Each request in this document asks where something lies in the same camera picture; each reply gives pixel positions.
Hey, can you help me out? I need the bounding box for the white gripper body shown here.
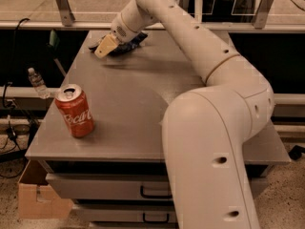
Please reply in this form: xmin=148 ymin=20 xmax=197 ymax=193
xmin=111 ymin=12 xmax=140 ymax=43

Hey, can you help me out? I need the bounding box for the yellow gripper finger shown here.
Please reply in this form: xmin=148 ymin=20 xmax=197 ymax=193
xmin=94 ymin=33 xmax=121 ymax=58

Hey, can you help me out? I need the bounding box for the blue chip bag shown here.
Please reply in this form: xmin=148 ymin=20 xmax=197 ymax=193
xmin=88 ymin=31 xmax=149 ymax=56

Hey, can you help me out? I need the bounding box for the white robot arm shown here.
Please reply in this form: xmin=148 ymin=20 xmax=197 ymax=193
xmin=95 ymin=0 xmax=275 ymax=229

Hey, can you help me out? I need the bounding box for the red Coca-Cola can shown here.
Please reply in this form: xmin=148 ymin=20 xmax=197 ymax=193
xmin=55 ymin=84 xmax=94 ymax=138

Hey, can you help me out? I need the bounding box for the clear plastic water bottle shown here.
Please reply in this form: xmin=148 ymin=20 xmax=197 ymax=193
xmin=28 ymin=68 xmax=50 ymax=99

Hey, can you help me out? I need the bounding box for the grey drawer cabinet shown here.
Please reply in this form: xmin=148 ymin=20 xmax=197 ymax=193
xmin=27 ymin=31 xmax=287 ymax=229

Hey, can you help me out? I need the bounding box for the upper grey drawer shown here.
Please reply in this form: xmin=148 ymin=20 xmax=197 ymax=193
xmin=46 ymin=172 xmax=270 ymax=203

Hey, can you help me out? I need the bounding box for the grey drawer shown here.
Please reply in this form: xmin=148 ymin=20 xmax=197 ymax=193
xmin=73 ymin=204 xmax=177 ymax=224
xmin=46 ymin=172 xmax=270 ymax=203

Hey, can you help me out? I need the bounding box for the brown cardboard box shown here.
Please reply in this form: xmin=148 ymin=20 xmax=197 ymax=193
xmin=18 ymin=161 xmax=72 ymax=219

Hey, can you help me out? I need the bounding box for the lower grey drawer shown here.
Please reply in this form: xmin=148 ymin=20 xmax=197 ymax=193
xmin=73 ymin=204 xmax=177 ymax=224

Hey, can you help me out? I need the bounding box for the left metal bracket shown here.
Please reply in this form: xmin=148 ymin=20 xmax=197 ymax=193
xmin=55 ymin=0 xmax=75 ymax=27

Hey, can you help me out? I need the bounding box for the green handled tool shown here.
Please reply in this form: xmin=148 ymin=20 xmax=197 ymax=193
xmin=47 ymin=30 xmax=67 ymax=76

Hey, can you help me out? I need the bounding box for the black cable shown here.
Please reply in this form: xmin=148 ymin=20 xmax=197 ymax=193
xmin=0 ymin=17 xmax=41 ymax=179

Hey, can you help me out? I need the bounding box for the right metal bracket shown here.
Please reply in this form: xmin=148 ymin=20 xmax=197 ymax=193
xmin=252 ymin=0 xmax=274 ymax=29

